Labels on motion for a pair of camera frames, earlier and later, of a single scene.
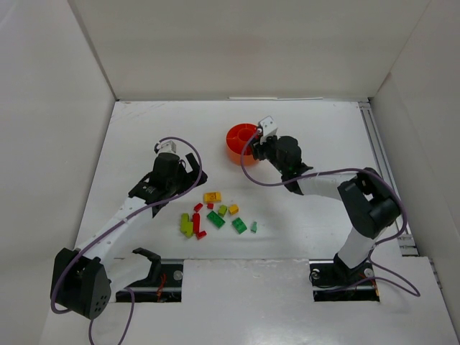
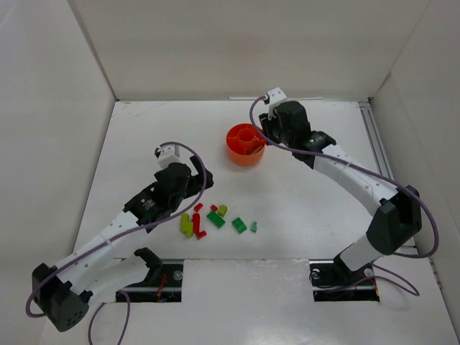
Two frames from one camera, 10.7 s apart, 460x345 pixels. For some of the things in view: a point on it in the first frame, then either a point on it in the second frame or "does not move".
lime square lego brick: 222,210 does not move
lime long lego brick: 186,226 does not move
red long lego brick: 196,223 does not move
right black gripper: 259,149 → 268,127
